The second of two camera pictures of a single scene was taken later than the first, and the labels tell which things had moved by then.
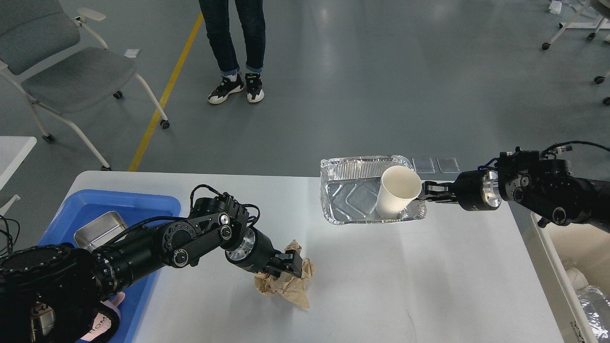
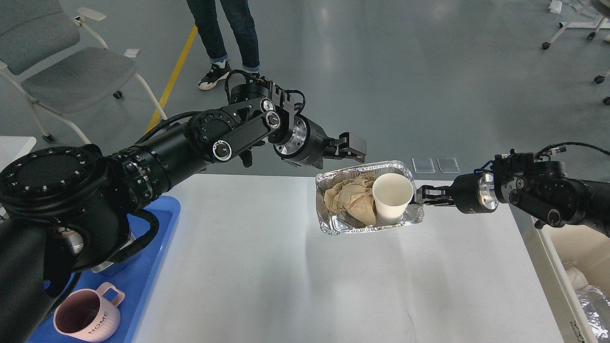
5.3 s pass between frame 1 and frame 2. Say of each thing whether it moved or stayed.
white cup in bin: stayed
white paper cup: moved
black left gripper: moved
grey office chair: stayed
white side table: stayed
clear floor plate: stayed
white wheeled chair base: stayed
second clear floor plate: stayed
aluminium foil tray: moved
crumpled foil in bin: stayed
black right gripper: stayed
